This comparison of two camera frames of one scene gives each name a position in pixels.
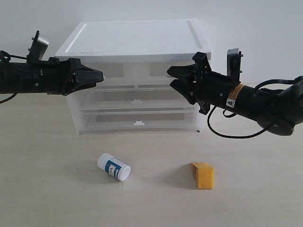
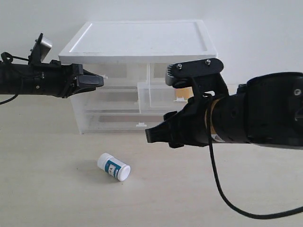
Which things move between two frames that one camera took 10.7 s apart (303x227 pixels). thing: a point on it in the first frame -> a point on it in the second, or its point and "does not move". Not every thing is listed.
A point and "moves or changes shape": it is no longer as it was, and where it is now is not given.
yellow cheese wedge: (204, 175) moves or changes shape
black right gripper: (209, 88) -> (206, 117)
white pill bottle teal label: (111, 165) does not move
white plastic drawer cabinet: (136, 95) does not move
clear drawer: (154, 75) moves or changes shape
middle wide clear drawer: (155, 98) does not move
